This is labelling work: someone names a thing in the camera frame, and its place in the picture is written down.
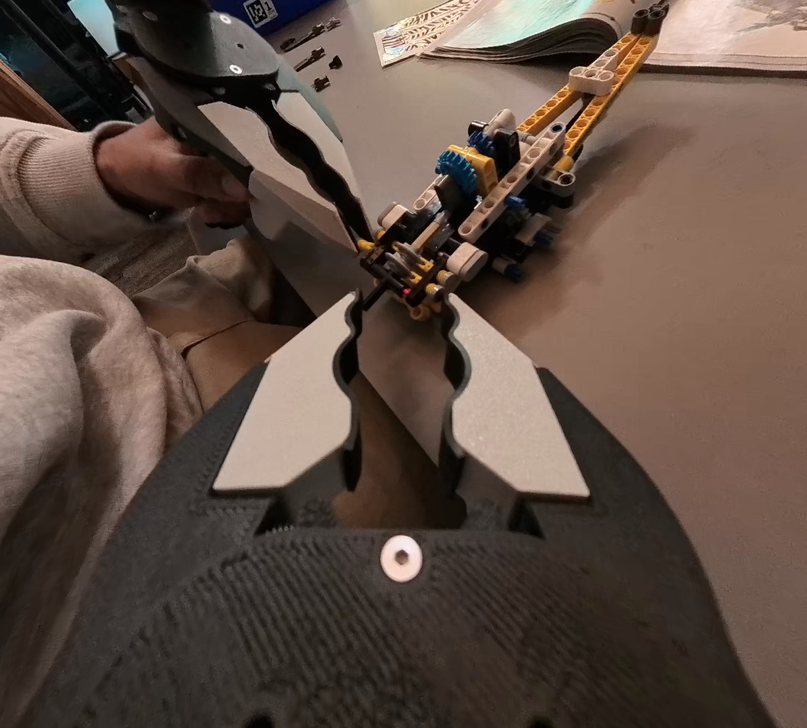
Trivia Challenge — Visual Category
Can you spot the dark background shelf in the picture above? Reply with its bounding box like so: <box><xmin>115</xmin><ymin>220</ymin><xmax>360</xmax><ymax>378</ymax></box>
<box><xmin>0</xmin><ymin>0</ymin><xmax>149</xmax><ymax>130</ymax></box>

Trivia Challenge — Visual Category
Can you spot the person's left forearm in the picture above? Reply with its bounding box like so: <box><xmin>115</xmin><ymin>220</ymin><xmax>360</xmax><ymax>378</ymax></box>
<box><xmin>0</xmin><ymin>116</ymin><xmax>152</xmax><ymax>265</ymax></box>

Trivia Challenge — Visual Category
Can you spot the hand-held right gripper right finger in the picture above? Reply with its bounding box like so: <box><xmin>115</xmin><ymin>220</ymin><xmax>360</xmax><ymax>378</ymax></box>
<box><xmin>439</xmin><ymin>293</ymin><xmax>591</xmax><ymax>511</ymax></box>

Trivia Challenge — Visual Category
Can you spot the person's left hand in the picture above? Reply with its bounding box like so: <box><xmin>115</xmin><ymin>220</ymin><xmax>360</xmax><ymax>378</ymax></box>
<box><xmin>96</xmin><ymin>122</ymin><xmax>253</xmax><ymax>228</ymax></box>

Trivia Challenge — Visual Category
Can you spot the person's grey sweater torso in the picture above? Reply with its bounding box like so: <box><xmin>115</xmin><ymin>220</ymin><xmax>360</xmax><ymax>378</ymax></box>
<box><xmin>0</xmin><ymin>254</ymin><xmax>206</xmax><ymax>728</ymax></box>

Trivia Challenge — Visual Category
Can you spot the yellow and white lego model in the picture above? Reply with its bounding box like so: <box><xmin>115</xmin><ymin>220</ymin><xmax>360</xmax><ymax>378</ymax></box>
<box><xmin>356</xmin><ymin>5</ymin><xmax>670</xmax><ymax>321</ymax></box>

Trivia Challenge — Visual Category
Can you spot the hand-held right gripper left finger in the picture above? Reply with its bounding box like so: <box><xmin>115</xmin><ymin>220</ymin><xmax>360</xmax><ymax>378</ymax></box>
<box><xmin>212</xmin><ymin>291</ymin><xmax>362</xmax><ymax>497</ymax></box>

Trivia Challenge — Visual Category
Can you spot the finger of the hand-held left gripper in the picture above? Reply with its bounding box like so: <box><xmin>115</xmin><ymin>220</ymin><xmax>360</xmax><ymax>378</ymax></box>
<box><xmin>195</xmin><ymin>93</ymin><xmax>374</xmax><ymax>254</ymax></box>
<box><xmin>276</xmin><ymin>63</ymin><xmax>374</xmax><ymax>235</ymax></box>

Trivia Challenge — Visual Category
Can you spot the striped sticker sheet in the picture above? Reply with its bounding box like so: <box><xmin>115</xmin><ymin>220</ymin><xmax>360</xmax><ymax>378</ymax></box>
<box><xmin>373</xmin><ymin>0</ymin><xmax>500</xmax><ymax>68</ymax></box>

